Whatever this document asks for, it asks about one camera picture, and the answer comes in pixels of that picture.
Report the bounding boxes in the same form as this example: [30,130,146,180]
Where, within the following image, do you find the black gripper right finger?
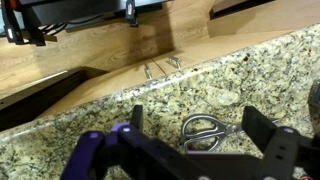
[241,105,320,180]

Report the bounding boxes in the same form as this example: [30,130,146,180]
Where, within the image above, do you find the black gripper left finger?
[61,104,214,180]

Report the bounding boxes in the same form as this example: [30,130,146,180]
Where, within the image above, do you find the base cabinet door light wood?
[151,29,298,76]
[36,58,168,119]

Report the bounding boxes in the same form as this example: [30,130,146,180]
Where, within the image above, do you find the steel kitchen scissors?
[180,113,281,153]

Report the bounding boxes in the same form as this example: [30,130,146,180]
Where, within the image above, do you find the black bar clamp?
[125,0,140,28]
[0,0,47,47]

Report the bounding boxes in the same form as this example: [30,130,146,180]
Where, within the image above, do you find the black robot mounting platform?
[18,0,168,27]

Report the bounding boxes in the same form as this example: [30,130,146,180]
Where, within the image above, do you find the steel base cabinet handle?
[166,54,183,70]
[143,63,154,80]

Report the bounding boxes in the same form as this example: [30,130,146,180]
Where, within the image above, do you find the black cable bundle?
[40,14,105,35]

